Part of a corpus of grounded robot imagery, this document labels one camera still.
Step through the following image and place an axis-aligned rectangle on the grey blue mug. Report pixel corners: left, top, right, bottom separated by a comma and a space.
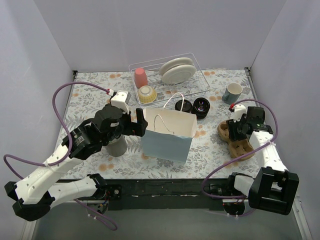
222, 82, 243, 105

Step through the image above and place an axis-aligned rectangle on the front white plate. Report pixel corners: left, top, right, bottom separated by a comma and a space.
161, 65, 197, 85

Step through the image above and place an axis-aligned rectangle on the aluminium frame rail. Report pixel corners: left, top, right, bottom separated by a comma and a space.
19, 199, 83, 240

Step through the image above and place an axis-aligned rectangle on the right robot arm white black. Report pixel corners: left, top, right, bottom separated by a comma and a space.
226, 104, 300, 215

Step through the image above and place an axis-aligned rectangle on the grey straw holder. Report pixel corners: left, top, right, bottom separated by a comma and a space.
105, 135, 128, 157

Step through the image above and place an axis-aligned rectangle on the white plate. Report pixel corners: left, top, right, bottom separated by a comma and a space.
161, 65, 197, 85
158, 57, 194, 76

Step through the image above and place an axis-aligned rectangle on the black cup lid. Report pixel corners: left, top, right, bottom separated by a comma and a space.
174, 100, 192, 113

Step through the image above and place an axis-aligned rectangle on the rear white plate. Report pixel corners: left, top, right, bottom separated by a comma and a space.
158, 57, 194, 76

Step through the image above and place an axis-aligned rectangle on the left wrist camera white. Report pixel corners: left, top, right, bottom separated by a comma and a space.
107, 89, 131, 114

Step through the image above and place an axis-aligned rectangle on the light blue paper bag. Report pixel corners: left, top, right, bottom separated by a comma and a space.
141, 99, 197, 164

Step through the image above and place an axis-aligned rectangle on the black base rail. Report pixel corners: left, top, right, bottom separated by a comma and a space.
106, 178, 224, 211

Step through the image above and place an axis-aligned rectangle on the yellow dotted bowl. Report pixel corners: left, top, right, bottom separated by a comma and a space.
138, 85, 157, 104

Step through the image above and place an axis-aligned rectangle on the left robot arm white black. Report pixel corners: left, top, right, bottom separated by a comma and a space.
4, 104, 148, 222

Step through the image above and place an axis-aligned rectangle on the pink plastic cup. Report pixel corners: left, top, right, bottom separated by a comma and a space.
134, 68, 148, 89

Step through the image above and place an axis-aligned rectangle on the floral table mat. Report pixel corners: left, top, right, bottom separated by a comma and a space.
64, 69, 259, 179

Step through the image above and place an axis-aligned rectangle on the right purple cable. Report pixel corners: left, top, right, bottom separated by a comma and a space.
201, 98, 279, 218

